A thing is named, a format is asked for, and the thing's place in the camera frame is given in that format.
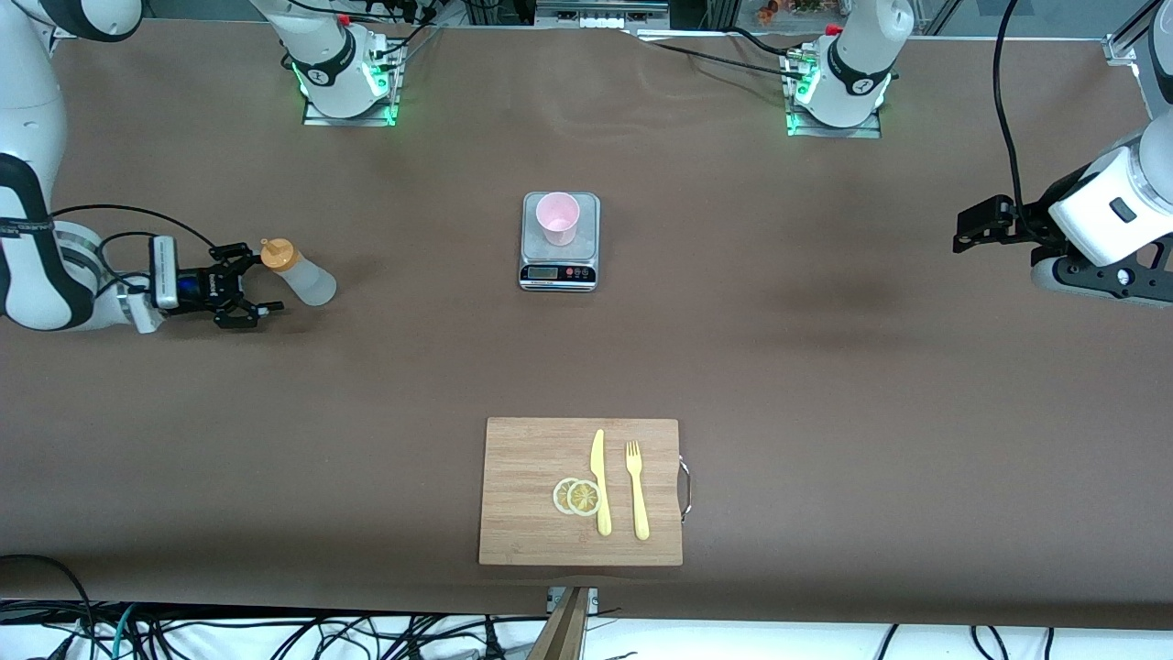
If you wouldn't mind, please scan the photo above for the yellow plastic knife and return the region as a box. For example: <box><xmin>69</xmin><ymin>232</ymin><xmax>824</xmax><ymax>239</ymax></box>
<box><xmin>590</xmin><ymin>429</ymin><xmax>613</xmax><ymax>537</ymax></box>

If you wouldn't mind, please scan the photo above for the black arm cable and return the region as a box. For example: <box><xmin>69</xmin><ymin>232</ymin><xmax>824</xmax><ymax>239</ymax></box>
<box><xmin>992</xmin><ymin>0</ymin><xmax>1041</xmax><ymax>230</ymax></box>
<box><xmin>50</xmin><ymin>203</ymin><xmax>221</xmax><ymax>287</ymax></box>

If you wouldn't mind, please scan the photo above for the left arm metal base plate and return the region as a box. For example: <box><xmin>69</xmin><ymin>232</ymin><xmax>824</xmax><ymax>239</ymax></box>
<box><xmin>786</xmin><ymin>50</ymin><xmax>882</xmax><ymax>139</ymax></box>

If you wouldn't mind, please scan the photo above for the black cable on table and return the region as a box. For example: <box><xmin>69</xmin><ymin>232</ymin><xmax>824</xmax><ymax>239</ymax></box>
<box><xmin>632</xmin><ymin>26</ymin><xmax>807</xmax><ymax>76</ymax></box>

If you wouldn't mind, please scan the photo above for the aluminium frame profile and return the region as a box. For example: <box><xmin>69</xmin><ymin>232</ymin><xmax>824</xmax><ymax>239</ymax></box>
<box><xmin>1104</xmin><ymin>0</ymin><xmax>1173</xmax><ymax>65</ymax></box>

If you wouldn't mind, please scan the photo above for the wooden cutting board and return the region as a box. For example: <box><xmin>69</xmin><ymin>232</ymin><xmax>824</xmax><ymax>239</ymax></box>
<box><xmin>478</xmin><ymin>417</ymin><xmax>693</xmax><ymax>567</ymax></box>

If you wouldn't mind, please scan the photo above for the black floor cable loop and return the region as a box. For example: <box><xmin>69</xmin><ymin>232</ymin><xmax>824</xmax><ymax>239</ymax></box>
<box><xmin>0</xmin><ymin>554</ymin><xmax>97</xmax><ymax>660</ymax></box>

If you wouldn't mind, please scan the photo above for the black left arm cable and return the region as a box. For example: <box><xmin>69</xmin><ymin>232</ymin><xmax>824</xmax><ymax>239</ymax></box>
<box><xmin>992</xmin><ymin>0</ymin><xmax>1041</xmax><ymax>230</ymax></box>

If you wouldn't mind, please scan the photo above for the silver digital kitchen scale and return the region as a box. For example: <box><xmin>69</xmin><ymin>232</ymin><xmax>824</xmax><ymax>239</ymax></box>
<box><xmin>519</xmin><ymin>191</ymin><xmax>602</xmax><ymax>293</ymax></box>

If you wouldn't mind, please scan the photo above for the yellow plastic fork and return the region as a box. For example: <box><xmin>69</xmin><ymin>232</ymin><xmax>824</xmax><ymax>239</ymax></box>
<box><xmin>625</xmin><ymin>441</ymin><xmax>651</xmax><ymax>541</ymax></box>

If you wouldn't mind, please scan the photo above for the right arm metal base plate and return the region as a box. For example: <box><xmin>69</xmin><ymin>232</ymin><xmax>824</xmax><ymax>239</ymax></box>
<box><xmin>302</xmin><ymin>35</ymin><xmax>404</xmax><ymax>127</ymax></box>

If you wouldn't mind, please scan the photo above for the grey power strip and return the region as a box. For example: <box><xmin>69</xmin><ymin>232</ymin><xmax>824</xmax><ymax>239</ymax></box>
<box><xmin>536</xmin><ymin>3</ymin><xmax>670</xmax><ymax>30</ymax></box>

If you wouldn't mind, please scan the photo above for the brown table cover sheet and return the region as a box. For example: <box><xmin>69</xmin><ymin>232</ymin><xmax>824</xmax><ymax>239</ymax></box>
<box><xmin>0</xmin><ymin>16</ymin><xmax>1173</xmax><ymax>632</ymax></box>

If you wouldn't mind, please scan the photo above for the brown camera mount post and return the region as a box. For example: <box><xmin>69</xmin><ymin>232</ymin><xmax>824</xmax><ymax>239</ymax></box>
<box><xmin>527</xmin><ymin>587</ymin><xmax>601</xmax><ymax>660</ymax></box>

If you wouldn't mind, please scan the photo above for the pink plastic cup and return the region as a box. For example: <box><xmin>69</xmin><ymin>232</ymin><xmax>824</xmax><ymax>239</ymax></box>
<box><xmin>536</xmin><ymin>192</ymin><xmax>581</xmax><ymax>248</ymax></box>

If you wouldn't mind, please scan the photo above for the teal floor cable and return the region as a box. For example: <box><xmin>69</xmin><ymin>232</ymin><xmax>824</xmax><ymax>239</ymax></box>
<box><xmin>108</xmin><ymin>603</ymin><xmax>138</xmax><ymax>660</ymax></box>

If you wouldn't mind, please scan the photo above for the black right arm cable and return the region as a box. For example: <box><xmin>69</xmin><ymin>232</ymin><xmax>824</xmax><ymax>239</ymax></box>
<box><xmin>50</xmin><ymin>203</ymin><xmax>221</xmax><ymax>287</ymax></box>

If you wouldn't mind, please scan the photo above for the translucent sauce bottle orange cap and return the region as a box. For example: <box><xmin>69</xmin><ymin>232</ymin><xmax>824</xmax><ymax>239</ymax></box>
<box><xmin>259</xmin><ymin>237</ymin><xmax>338</xmax><ymax>307</ymax></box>

